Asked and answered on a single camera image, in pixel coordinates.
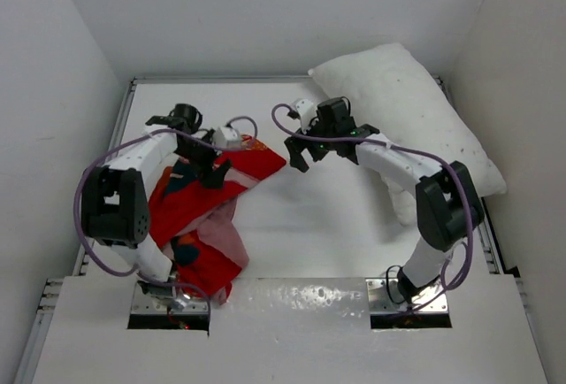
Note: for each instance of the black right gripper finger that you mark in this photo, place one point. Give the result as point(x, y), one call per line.
point(292, 152)
point(299, 162)

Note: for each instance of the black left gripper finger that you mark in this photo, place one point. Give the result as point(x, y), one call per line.
point(213, 175)
point(195, 166)

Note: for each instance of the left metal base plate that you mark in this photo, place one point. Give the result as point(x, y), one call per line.
point(152, 299)

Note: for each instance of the red and pink pillowcase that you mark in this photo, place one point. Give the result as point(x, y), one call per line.
point(193, 225)

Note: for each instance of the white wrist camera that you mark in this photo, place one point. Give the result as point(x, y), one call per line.
point(306, 111)
point(227, 138)

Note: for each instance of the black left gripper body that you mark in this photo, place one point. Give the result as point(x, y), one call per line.
point(197, 149)

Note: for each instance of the aluminium table frame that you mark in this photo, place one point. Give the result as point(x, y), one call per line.
point(331, 223)

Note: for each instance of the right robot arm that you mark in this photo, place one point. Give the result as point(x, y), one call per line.
point(447, 203)

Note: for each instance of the metal base plate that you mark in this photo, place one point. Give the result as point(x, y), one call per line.
point(152, 299)
point(382, 301)

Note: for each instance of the white front cover board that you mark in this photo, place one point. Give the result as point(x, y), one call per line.
point(289, 331)

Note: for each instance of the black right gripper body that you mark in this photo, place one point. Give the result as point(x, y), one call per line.
point(318, 149)

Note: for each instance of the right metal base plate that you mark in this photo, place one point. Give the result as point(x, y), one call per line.
point(382, 301)

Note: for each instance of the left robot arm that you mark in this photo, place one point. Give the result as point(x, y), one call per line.
point(111, 202)

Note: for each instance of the white pillow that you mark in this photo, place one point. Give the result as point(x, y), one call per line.
point(391, 91)

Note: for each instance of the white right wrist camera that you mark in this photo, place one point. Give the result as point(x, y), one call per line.
point(306, 111)

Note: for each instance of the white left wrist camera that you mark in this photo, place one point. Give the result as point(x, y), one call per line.
point(227, 138)

